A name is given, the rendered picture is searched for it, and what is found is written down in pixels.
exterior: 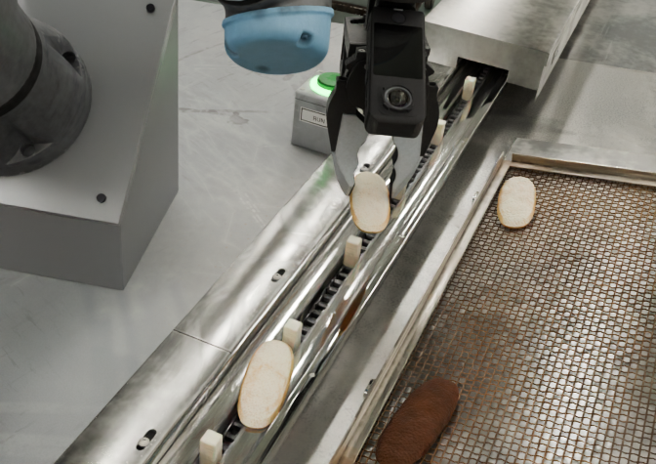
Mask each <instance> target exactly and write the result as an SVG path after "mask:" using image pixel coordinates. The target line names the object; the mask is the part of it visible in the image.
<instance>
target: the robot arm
mask: <svg viewBox="0 0 656 464"><path fill-rule="evenodd" d="M218 1H219V2H220V3H221V4H222V5H223V6H224V8H225V19H224V20H223V22H222V27H223V29H224V30H225V51H226V53H227V55H228V56H229V57H230V58H231V59H232V60H233V61H234V62H235V63H236V64H238V65H240V66H242V67H244V68H246V69H249V70H251V71H255V72H258V73H264V74H272V75H285V74H292V73H299V72H304V71H307V70H309V69H312V68H314V67H315V66H317V65H319V64H320V63H321V62H322V61H323V60H324V59H325V57H326V55H327V53H328V51H329V42H330V29H331V19H332V18H333V17H334V9H332V0H218ZM428 1H430V0H368V3H367V11H366V14H364V16H363V17H362V18H351V17H345V24H344V33H343V42H342V51H341V60H340V75H341V76H339V75H338V76H336V85H335V88H334V89H333V90H332V91H331V92H330V94H329V97H328V100H327V105H326V121H327V128H328V134H329V140H330V146H331V151H332V156H333V162H334V168H335V173H336V178H337V181H338V183H339V185H340V187H341V189H342V191H343V193H344V195H346V196H349V195H350V194H351V192H352V190H353V188H354V186H355V180H354V171H355V170H356V168H357V166H358V164H359V160H358V151H359V148H360V147H361V146H362V145H363V144H364V143H365V141H366V140H367V136H368V133H369V134H372V135H382V136H392V140H393V143H394V145H395V151H394V153H393V155H392V157H391V159H392V164H393V169H392V173H391V175H390V177H389V197H391V198H395V197H396V196H397V195H398V194H399V193H400V192H401V191H402V190H403V188H404V187H405V186H406V185H407V183H408V182H409V181H410V179H411V177H412V176H413V174H414V173H415V171H416V169H417V167H418V165H419V163H420V161H421V159H422V157H423V156H424V155H425V153H426V151H427V149H428V147H429V145H430V143H431V139H432V137H433V135H434V133H435V131H436V128H437V125H438V120H439V106H438V101H437V91H438V86H437V83H436V82H429V76H431V75H432V74H434V69H433V67H432V65H431V64H430V63H429V62H428V57H429V55H430V52H431V48H430V46H429V43H428V40H427V37H426V31H425V15H424V13H423V12H421V11H416V3H423V2H428ZM353 23H363V24H357V25H355V24H353ZM91 101H92V85H91V79H90V75H89V72H88V69H87V67H86V65H85V63H84V62H83V60H82V58H81V57H80V55H79V54H78V52H77V51H76V49H75V48H74V47H73V45H72V44H71V43H70V42H69V40H68V39H67V38H66V37H65V36H63V35H62V34H61V33H60V32H59V31H57V30H56V29H55V28H53V27H51V26H50V25H48V24H46V23H44V22H42V21H39V20H37V19H34V18H32V17H30V16H27V15H26V13H25V12H24V11H23V9H22V8H21V6H20V5H19V3H18V0H0V176H15V175H20V174H24V173H28V172H31V171H34V170H37V169H39V168H41V167H43V166H45V165H47V164H49V163H51V162H52V161H54V160H55V159H57V158H58V157H59V156H61V155H62V154H63V153H64V152H65V151H66V150H67V149H68V148H69V147H70V146H71V145H72V144H73V143H74V141H75V140H76V139H77V137H78V136H79V134H80V133H81V131H82V129H83V127H84V125H85V123H86V120H87V118H88V115H89V112H90V107H91ZM357 108H361V109H362V110H363V115H364V116H363V115H362V114H361V113H360V112H359V111H358V109H357Z"/></svg>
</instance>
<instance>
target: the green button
mask: <svg viewBox="0 0 656 464"><path fill-rule="evenodd" d="M338 75H339V76H341V75H340V73H338V72H325V73H322V74H320V75H319V76H318V77H317V82H316V84H317V85H318V86H319V87H320V88H322V89H324V90H328V91H332V90H333V89H334V88H335V85H336V76H338Z"/></svg>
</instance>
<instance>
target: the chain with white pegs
mask: <svg viewBox="0 0 656 464"><path fill-rule="evenodd" d="M491 68H492V65H489V64H485V65H484V66H483V68H482V69H481V71H480V72H479V73H478V75H477V77H476V78H474V77H471V76H467V78H466V79H465V84H464V88H463V93H462V98H461V99H460V100H459V101H458V102H457V104H456V105H455V106H454V108H453V109H452V111H451V112H450V113H449V115H448V116H447V118H446V120H442V119H439V120H438V125H437V128H436V131H435V133H434V135H433V137H432V139H431V141H430V145H429V147H428V149H427V151H426V153H425V155H424V156H423V157H422V159H421V161H420V163H419V165H418V167H417V169H416V171H415V173H414V174H413V176H412V177H411V179H410V181H409V182H408V183H407V185H406V186H405V187H404V188H403V190H402V191H401V192H400V193H399V194H398V195H397V196H396V197H395V198H391V197H390V198H389V207H390V212H389V214H391V212H392V211H393V209H394V208H395V206H396V205H397V204H398V202H399V201H400V199H401V198H402V196H403V195H404V193H406V192H407V190H408V189H409V187H410V186H411V184H412V183H413V181H414V180H415V179H416V177H417V176H418V174H419V173H420V171H421V170H422V168H423V167H424V166H425V164H426V163H427V161H428V160H429V158H430V157H431V155H432V154H433V152H434V151H435V149H436V148H437V146H438V145H439V143H440V142H441V141H442V139H443V138H444V136H445V135H446V133H447V132H448V130H449V129H450V128H451V126H452V125H453V123H454V122H455V120H456V119H457V117H458V116H459V115H460V113H461V112H462V110H463V109H464V107H465V106H466V104H467V103H468V101H469V100H470V99H471V97H472V95H473V94H474V92H475V91H476V89H477V88H478V87H479V85H480V84H481V82H482V81H483V79H484V78H485V76H486V75H487V74H488V72H489V71H490V69H491ZM375 236H376V233H367V232H365V233H364V235H363V236H362V237H361V238H360V237H357V236H354V235H351V236H350V237H349V238H348V240H347V242H346V249H345V256H344V262H343V264H342V265H341V268H340V269H338V271H337V272H336V273H335V275H334V276H333V278H332V279H331V280H330V282H329V283H328V285H327V286H326V287H325V289H324V290H323V292H322V293H321V294H320V296H319V298H318V299H317V300H316V301H315V303H314V304H313V306H312V307H311V308H310V310H309V311H308V314H306V316H305V317H304V319H303V320H302V321H301V322H299V321H297V320H294V319H291V318H289V319H288V321H287V322H286V323H285V325H284V326H283V337H282V342H285V343H287V344H288V345H289V346H290V347H291V349H292V352H293V354H294V353H295V352H296V351H297V350H298V348H299V347H300V345H301V344H302V342H303V341H304V339H305V338H306V337H307V335H308V333H309V332H310V330H311V329H312V327H313V326H314V325H315V323H316V322H317V320H318V319H319V317H320V316H321V314H322V313H323V311H324V310H325V309H326V307H327V306H328V304H329V303H330V301H331V300H332V298H333V297H334V296H335V294H336V293H337V291H338V290H339V288H340V287H341V285H342V284H343V283H344V281H345V280H346V278H347V277H348V275H349V273H350V272H351V271H352V269H353V268H354V266H355V265H356V263H357V262H358V260H359V259H360V258H361V256H362V255H363V253H364V252H365V250H366V249H367V247H368V246H369V245H370V243H371V242H372V240H373V239H374V237H375ZM344 273H345V274H344ZM341 280H342V281H341ZM335 287H337V288H335ZM328 294H330V295H332V296H330V295H328ZM323 302H325V303H328V304H325V303H323ZM318 310H320V311H318ZM321 311H322V312H321ZM312 317H314V318H316V319H313V318H312ZM307 326H310V328H309V327H307ZM302 334H303V335H306V336H302ZM239 420H240V419H239V416H238V410H237V412H236V413H235V415H234V416H233V417H232V419H231V420H230V422H229V423H228V426H226V427H225V429H224V430H223V432H222V433H221V434H219V433H216V432H214V431H212V430H207V431H206V433H205V434H204V435H203V437H202V438H201V440H200V455H199V464H219V462H220V461H221V459H222V458H223V456H224V455H225V454H226V452H227V450H228V449H229V447H230V446H231V444H232V443H233V442H234V440H235V439H236V437H237V436H238V434H239V433H240V431H241V430H242V429H243V427H244V425H243V423H242V422H240V421H239ZM232 430H235V431H237V432H238V433H237V435H236V434H234V433H233V432H232ZM225 441H227V442H229V443H230V445H227V444H224V442H225Z"/></svg>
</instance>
